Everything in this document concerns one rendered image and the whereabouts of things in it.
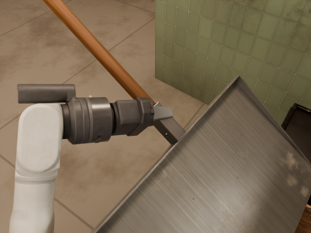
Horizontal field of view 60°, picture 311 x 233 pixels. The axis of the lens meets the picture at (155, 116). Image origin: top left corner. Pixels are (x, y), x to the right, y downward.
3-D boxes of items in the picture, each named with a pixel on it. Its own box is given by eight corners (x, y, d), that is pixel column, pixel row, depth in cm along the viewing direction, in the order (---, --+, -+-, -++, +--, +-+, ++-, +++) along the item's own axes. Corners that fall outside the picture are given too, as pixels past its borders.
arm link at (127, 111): (135, 145, 60) (82, 151, 55) (128, 106, 63) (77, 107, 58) (158, 128, 50) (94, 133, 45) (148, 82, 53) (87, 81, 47)
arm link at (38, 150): (64, 105, 44) (58, 187, 44) (58, 107, 52) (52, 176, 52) (20, 101, 41) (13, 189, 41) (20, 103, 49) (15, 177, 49)
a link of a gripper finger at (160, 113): (172, 119, 57) (146, 121, 55) (169, 106, 58) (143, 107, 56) (176, 117, 56) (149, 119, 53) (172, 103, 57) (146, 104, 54)
